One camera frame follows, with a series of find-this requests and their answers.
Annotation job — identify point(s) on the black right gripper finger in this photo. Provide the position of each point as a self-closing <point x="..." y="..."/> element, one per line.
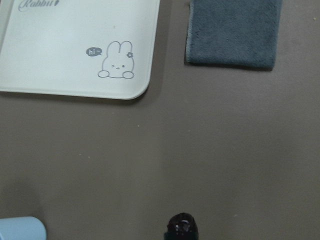
<point x="181" y="235"/>

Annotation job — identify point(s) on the dark red cherries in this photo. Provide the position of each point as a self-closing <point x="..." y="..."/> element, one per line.
<point x="182" y="222"/>

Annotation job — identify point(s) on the light blue plastic cup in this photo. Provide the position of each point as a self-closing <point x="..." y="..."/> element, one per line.
<point x="22" y="228"/>

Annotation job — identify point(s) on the cream rabbit tray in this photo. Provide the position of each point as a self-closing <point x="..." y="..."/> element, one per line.
<point x="86" y="48"/>

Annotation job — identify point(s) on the grey folded cloth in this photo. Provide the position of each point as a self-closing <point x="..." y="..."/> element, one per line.
<point x="237" y="33"/>

